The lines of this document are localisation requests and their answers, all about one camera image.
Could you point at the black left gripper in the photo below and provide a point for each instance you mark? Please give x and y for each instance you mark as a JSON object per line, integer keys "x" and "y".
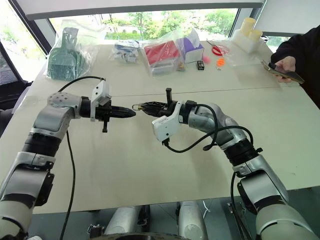
{"x": 105, "y": 113}

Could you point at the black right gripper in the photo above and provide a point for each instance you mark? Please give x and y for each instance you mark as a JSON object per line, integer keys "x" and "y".
{"x": 169, "y": 106}

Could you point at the small brass padlock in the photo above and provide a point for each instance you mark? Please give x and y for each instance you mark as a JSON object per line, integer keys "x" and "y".
{"x": 136, "y": 107}

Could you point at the smartphone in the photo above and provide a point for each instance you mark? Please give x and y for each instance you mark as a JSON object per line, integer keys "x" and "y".
{"x": 296, "y": 77}

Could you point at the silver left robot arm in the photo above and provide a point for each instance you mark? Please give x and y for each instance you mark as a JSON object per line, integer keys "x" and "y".
{"x": 47, "y": 120}

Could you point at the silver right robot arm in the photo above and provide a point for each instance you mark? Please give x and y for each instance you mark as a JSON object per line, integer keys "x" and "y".
{"x": 270, "y": 185}

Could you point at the small brass items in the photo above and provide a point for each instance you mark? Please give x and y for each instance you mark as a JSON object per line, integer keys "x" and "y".
{"x": 181, "y": 67}

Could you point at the person's bare hand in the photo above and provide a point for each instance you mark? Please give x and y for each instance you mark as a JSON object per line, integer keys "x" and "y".
{"x": 286, "y": 65}

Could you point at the red box in plastic bag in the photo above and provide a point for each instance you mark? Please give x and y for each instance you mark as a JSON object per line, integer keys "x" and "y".
{"x": 162, "y": 53}

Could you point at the bag of blue white parts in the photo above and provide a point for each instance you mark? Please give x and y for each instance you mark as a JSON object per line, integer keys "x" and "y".
{"x": 125, "y": 51}

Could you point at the small black box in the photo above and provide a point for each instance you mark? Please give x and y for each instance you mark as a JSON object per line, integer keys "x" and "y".
{"x": 200, "y": 65}

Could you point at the purple white tissue box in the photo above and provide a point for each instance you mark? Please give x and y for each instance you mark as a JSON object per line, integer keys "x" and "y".
{"x": 192, "y": 48}

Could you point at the pink ball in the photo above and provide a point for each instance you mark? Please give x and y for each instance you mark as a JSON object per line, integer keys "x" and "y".
{"x": 207, "y": 59}

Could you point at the bag of green plastic items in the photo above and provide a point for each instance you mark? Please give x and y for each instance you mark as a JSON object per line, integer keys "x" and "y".
{"x": 66, "y": 62}

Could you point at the clear bag around dustpan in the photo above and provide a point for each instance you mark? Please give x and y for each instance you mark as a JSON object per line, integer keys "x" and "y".
{"x": 92, "y": 42}

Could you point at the orange plastic pieces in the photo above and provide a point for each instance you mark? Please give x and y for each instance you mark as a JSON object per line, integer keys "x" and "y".
{"x": 220, "y": 62}

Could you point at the clear empty plastic bag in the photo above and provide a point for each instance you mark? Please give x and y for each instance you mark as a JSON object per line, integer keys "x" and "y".
{"x": 237, "y": 58}

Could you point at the silver rounded robot thigh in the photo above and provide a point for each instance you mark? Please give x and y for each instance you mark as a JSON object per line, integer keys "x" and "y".
{"x": 191, "y": 220}
{"x": 122, "y": 220}

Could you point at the white foam holder block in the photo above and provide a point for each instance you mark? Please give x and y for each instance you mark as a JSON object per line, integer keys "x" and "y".
{"x": 246, "y": 43}

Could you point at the black mesh office chair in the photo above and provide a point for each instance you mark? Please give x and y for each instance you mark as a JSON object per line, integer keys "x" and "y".
{"x": 10, "y": 75}

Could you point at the tall cream cylinder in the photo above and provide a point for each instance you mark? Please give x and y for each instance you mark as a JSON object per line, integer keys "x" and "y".
{"x": 247, "y": 26}

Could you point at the short cream cylinder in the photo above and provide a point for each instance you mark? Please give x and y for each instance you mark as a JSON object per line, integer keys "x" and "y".
{"x": 256, "y": 35}

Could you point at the person's black sleeve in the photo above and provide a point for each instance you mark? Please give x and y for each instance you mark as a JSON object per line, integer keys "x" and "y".
{"x": 307, "y": 52}

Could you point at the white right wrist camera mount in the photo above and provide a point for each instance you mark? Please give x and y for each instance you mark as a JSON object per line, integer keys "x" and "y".
{"x": 165, "y": 127}

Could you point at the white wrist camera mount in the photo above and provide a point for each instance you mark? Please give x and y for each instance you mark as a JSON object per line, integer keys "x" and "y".
{"x": 165, "y": 127}
{"x": 101, "y": 90}

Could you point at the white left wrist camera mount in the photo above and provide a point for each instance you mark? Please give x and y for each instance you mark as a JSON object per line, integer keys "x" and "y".
{"x": 101, "y": 90}

